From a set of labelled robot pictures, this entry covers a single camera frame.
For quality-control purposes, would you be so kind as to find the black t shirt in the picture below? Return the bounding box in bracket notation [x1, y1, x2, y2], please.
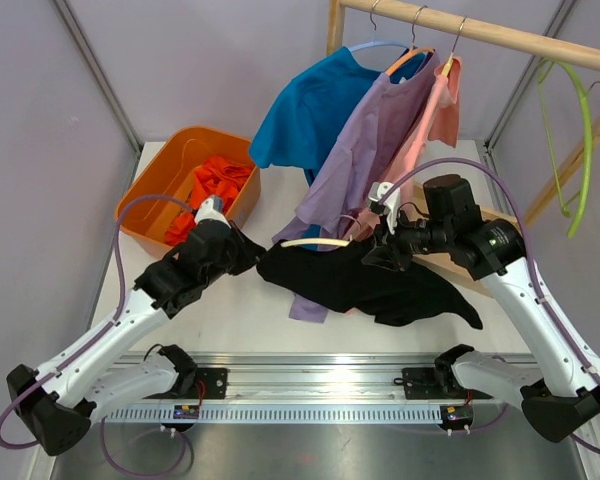
[256, 240, 483, 330]

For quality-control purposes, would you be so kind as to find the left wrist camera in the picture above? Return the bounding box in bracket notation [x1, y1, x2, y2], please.
[194, 195, 229, 226]

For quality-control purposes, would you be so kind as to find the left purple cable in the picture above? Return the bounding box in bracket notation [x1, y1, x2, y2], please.
[0, 194, 201, 475]

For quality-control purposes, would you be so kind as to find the light blue hanger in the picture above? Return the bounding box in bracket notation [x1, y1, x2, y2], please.
[347, 0, 411, 53]

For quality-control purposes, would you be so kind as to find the orange brown hanger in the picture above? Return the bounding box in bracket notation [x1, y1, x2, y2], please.
[385, 5, 436, 76]

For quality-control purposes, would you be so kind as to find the lime green hanger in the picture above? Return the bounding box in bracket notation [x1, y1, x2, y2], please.
[526, 59, 600, 238]

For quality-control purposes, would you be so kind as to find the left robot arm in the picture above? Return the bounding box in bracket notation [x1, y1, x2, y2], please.
[6, 220, 266, 456]

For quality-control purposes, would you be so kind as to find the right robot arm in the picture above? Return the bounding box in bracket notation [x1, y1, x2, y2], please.
[364, 174, 600, 443]

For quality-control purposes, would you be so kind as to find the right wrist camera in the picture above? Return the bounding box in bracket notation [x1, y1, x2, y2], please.
[368, 182, 401, 235]

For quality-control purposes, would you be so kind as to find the aluminium mounting rail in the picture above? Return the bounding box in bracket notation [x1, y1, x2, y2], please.
[29, 352, 600, 480]

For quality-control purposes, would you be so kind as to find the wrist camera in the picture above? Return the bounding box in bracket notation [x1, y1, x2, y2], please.
[368, 182, 401, 235]
[194, 195, 229, 226]

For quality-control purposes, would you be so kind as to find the white hanger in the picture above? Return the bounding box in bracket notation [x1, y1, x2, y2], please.
[272, 215, 351, 249]

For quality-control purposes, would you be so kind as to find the purple cable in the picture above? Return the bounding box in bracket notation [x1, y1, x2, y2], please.
[0, 194, 201, 475]
[377, 157, 600, 459]

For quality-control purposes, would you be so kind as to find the pink t shirt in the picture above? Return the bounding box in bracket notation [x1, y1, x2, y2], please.
[343, 60, 461, 247]

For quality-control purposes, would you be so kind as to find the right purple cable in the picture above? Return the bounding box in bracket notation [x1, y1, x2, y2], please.
[377, 157, 600, 459]

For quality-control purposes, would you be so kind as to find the blue t shirt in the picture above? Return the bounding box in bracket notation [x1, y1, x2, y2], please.
[249, 47, 431, 241]

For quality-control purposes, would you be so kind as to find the wooden clothes rack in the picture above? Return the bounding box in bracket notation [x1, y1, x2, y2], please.
[325, 0, 600, 299]

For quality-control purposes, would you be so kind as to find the orange t shirt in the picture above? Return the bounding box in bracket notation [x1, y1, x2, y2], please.
[164, 155, 253, 246]

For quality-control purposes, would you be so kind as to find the orange plastic basket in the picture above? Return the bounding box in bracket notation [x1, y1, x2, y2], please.
[117, 126, 261, 257]

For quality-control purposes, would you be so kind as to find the lilac t shirt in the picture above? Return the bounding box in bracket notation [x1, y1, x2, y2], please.
[272, 49, 441, 324]

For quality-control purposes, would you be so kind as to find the cream yellow hanger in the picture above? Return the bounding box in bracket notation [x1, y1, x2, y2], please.
[441, 17, 467, 78]

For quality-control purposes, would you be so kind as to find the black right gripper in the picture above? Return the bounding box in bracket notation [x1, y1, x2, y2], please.
[363, 206, 453, 271]

